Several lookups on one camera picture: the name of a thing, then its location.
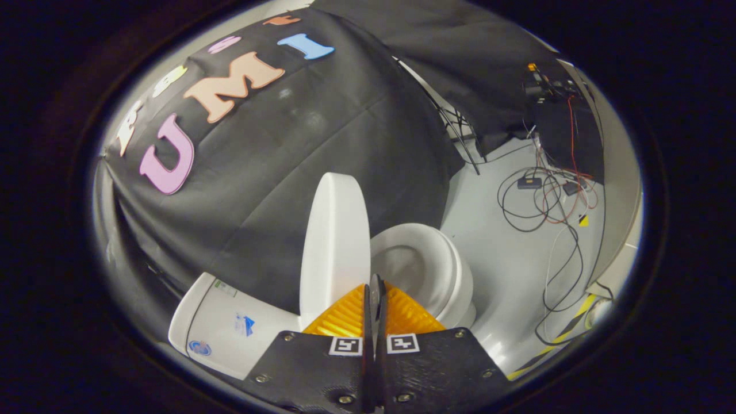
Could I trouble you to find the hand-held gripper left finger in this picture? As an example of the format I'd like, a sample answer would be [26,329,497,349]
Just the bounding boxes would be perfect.
[244,282,377,414]

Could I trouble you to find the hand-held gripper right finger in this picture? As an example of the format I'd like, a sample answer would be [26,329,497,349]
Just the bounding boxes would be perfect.
[374,281,509,414]

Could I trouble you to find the white toilet lid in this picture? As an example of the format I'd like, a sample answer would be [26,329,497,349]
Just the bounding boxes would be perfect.
[299,172,373,331]

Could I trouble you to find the white toilet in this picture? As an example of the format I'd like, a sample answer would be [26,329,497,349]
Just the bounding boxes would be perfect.
[168,223,477,381]

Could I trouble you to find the yellow black hazard tape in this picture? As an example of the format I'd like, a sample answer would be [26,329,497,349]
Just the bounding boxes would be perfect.
[506,293,599,381]

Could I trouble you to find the black backdrop cloth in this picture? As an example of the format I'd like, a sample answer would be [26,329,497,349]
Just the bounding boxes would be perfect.
[95,0,576,323]

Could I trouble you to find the black tripod stand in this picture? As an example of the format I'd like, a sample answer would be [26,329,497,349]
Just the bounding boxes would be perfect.
[394,56,489,176]

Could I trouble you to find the dark cloth covered box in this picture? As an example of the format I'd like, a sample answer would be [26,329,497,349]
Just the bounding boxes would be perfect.
[532,98,605,185]

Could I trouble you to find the orange and black device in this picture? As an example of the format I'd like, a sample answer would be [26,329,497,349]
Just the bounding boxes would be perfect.
[522,62,581,104]

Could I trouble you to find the tangle of floor cables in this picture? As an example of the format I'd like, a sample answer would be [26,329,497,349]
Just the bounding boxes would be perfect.
[497,124,610,348]

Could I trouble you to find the red cable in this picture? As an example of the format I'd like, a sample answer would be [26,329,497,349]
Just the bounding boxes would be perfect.
[538,95,599,225]

